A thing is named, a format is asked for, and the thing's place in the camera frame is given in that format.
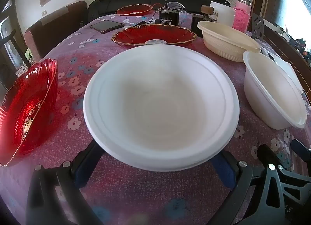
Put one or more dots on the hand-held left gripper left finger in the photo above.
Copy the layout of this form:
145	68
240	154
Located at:
83	171

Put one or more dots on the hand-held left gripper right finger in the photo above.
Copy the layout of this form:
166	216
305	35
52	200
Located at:
223	169

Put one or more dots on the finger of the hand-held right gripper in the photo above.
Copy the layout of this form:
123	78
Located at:
266	157
300	149

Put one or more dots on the red ribbed glass bowl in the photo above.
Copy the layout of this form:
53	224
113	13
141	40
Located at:
26	108

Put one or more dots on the large white foam bowl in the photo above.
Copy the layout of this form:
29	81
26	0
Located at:
158	103

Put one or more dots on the large red gold-rimmed plate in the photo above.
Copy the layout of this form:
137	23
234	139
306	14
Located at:
150	33

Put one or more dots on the white plastic bowl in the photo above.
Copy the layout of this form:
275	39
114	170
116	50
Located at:
272	93

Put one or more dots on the pile of assorted small items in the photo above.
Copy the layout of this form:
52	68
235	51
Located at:
297	45

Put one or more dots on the wooden cabinet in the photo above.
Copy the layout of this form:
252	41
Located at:
269	37

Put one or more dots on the cream ribbed plastic bowl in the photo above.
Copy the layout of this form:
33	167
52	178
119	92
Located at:
226	40

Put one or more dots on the green cloth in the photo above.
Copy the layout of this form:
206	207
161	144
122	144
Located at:
28	54

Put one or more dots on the pink sleeved bottle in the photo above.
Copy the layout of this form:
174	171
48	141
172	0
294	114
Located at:
240	18

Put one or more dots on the brown upholstered armchair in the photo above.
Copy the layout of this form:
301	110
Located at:
55	28

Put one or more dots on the dark box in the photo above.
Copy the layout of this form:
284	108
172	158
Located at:
198	24

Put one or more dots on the black smartphone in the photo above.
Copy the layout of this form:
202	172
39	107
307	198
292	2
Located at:
105	26

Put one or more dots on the dark wooden chair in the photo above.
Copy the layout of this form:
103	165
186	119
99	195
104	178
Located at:
11	42

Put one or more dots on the white plastic tub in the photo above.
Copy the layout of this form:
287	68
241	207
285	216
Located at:
222	12

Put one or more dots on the brown wooden block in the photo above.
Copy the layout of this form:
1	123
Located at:
207	9

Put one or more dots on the black power supply box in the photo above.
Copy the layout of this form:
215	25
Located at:
168	17

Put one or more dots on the small red gold-rimmed plate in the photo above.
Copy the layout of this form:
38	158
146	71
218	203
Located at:
132	9

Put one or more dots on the black metal bracket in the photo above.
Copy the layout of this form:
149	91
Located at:
257	28

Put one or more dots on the wall socket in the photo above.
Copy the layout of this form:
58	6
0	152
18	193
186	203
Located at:
44	12

